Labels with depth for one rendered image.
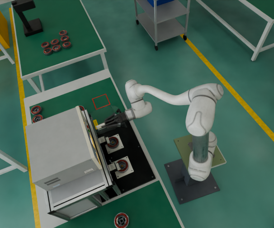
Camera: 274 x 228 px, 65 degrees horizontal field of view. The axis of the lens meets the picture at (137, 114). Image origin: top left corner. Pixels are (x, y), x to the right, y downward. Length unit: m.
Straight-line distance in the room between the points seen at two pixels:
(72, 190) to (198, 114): 0.96
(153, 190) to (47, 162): 0.86
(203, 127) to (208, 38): 3.20
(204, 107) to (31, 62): 2.44
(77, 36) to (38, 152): 2.04
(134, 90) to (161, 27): 2.67
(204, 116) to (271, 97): 2.46
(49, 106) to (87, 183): 1.19
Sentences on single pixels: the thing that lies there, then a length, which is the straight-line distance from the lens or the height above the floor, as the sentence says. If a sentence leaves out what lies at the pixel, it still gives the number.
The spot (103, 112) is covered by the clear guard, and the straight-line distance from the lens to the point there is 1.83.
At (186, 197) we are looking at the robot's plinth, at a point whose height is 0.02.
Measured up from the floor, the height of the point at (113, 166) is 0.87.
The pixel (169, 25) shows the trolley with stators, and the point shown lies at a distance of 4.15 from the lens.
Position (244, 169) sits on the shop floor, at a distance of 2.86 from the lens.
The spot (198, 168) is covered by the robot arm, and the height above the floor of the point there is 1.03.
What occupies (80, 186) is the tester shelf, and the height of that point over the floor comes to 1.11.
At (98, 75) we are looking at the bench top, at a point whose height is 0.75.
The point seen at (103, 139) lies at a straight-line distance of 1.86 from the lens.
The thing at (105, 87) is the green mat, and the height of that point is 0.75.
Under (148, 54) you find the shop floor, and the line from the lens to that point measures 3.84.
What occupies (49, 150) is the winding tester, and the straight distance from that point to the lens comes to 1.50.
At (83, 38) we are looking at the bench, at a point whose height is 0.75.
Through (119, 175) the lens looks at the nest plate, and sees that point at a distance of 1.87.
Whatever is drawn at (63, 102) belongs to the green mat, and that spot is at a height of 0.75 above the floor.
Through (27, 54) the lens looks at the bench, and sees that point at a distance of 3.26.
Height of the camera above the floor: 2.54
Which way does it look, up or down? 56 degrees down
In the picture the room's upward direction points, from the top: 10 degrees counter-clockwise
